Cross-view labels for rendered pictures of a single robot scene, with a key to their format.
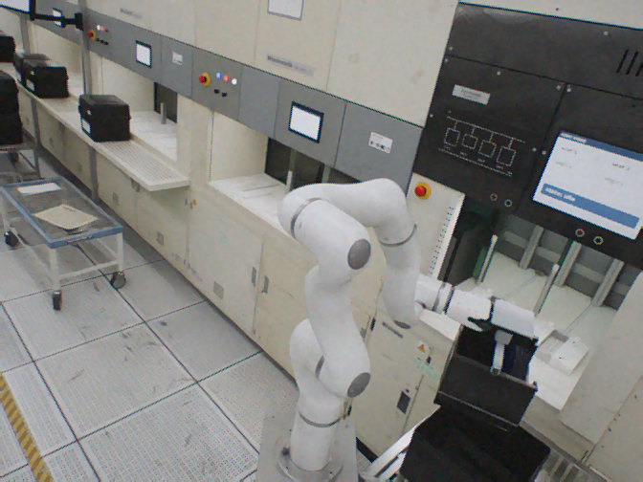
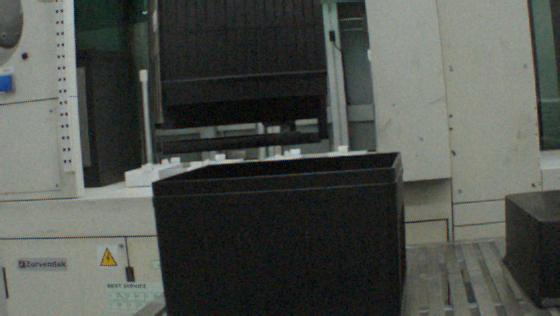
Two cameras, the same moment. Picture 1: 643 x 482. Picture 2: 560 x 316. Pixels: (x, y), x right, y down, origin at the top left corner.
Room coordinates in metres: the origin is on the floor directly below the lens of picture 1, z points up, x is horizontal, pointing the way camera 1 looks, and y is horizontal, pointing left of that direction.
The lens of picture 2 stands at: (-0.02, 0.04, 1.00)
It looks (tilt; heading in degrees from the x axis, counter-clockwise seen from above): 3 degrees down; 328
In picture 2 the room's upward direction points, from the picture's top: 4 degrees counter-clockwise
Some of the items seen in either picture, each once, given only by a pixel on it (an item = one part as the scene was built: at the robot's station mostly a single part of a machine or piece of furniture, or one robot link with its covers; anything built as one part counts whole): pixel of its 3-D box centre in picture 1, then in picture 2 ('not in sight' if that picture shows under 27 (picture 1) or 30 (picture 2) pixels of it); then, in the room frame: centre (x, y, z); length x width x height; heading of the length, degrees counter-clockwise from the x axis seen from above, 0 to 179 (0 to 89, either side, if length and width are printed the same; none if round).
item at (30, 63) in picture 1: (45, 78); not in sight; (3.87, 2.55, 0.93); 0.30 x 0.28 x 0.26; 52
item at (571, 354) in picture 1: (552, 343); (313, 161); (1.44, -0.93, 0.89); 0.22 x 0.21 x 0.04; 139
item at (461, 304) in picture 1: (466, 307); not in sight; (1.01, -0.40, 1.25); 0.11 x 0.10 x 0.07; 71
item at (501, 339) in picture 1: (490, 362); (227, 29); (0.98, -0.50, 1.11); 0.24 x 0.20 x 0.32; 161
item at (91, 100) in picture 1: (104, 117); not in sight; (3.09, 1.64, 0.93); 0.30 x 0.28 x 0.26; 46
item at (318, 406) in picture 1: (319, 366); not in sight; (0.90, -0.05, 1.07); 0.19 x 0.12 x 0.24; 43
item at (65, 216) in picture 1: (66, 215); not in sight; (2.45, 1.58, 0.47); 0.31 x 0.23 x 0.02; 71
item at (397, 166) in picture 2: (473, 460); (293, 234); (0.88, -0.52, 0.85); 0.28 x 0.28 x 0.17; 49
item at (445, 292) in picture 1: (443, 297); not in sight; (1.04, -0.35, 1.25); 0.09 x 0.03 x 0.08; 161
